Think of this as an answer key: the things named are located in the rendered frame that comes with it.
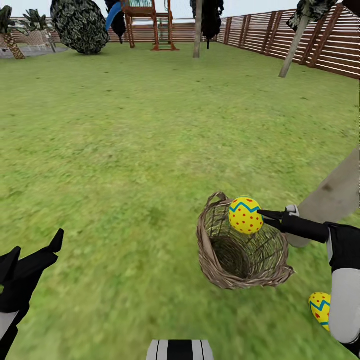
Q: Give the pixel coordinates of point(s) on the robot trunk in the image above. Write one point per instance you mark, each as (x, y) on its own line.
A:
(180, 349)

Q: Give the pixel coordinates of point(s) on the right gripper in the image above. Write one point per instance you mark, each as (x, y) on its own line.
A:
(285, 223)

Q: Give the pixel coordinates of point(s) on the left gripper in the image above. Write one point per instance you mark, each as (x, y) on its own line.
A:
(19, 277)

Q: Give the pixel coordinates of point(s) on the wicker basket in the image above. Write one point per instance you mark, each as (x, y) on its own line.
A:
(219, 270)

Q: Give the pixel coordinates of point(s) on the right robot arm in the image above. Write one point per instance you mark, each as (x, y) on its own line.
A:
(343, 251)

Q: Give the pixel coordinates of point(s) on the easter egg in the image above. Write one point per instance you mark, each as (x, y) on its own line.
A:
(243, 216)
(319, 304)

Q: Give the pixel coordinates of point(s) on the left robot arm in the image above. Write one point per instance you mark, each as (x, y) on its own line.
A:
(19, 277)

